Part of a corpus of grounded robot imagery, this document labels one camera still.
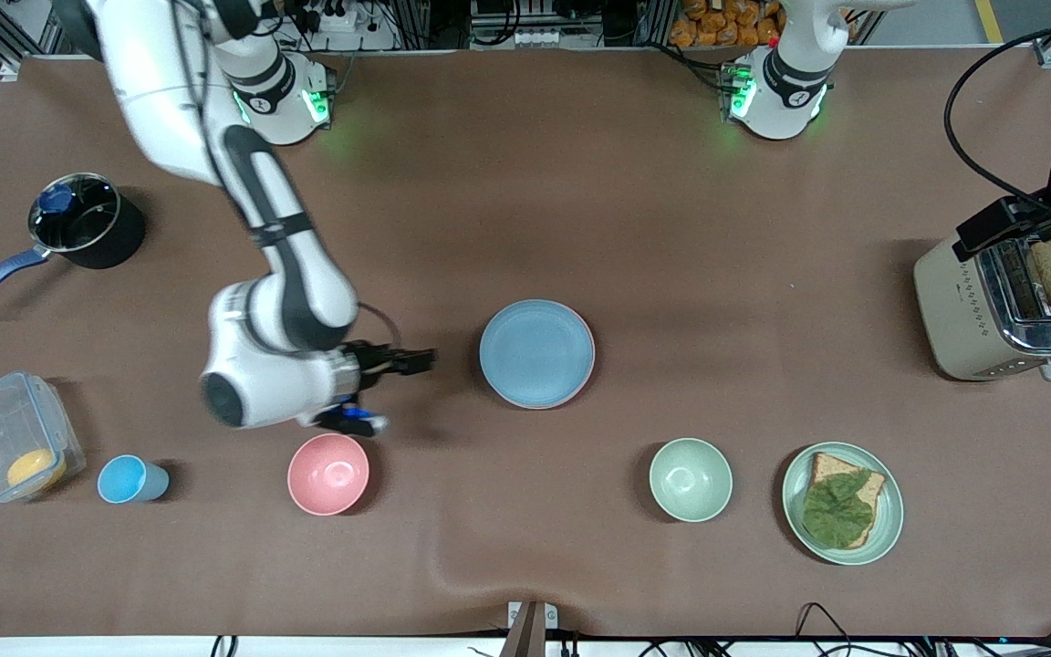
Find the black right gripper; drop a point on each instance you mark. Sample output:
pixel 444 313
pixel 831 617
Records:
pixel 371 360

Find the blue plate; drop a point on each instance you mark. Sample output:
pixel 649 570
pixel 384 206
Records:
pixel 535 353

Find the pink plate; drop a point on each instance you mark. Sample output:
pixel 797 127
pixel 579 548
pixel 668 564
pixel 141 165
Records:
pixel 592 360

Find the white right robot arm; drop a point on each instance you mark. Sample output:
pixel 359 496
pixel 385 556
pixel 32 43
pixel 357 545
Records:
pixel 279 274

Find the beige chrome toaster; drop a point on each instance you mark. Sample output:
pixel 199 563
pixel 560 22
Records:
pixel 954 310

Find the pink bowl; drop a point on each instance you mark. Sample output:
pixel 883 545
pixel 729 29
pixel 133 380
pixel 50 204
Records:
pixel 328 474

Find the green bowl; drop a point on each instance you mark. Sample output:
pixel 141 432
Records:
pixel 691 480

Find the brown table cloth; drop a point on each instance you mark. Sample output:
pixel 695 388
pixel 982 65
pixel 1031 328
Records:
pixel 671 201

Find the bread slice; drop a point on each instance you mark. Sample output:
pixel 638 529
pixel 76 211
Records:
pixel 825 465

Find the blue cup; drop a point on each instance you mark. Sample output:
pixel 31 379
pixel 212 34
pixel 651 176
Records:
pixel 124 480

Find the green plate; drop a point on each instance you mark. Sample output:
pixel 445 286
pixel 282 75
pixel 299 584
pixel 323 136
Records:
pixel 890 520

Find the green lettuce leaf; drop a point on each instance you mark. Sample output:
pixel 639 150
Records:
pixel 837 511

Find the orange snack bags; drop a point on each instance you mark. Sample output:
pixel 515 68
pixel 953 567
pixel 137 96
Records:
pixel 726 23

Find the white power strip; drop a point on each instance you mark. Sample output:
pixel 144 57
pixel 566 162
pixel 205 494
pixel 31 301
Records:
pixel 329 16

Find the glass lid with blue knob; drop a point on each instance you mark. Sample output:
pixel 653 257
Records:
pixel 88 214

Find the yellow food piece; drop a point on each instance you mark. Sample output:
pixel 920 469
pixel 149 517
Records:
pixel 35 470

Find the metal camera mount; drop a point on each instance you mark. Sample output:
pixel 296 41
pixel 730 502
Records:
pixel 530 630

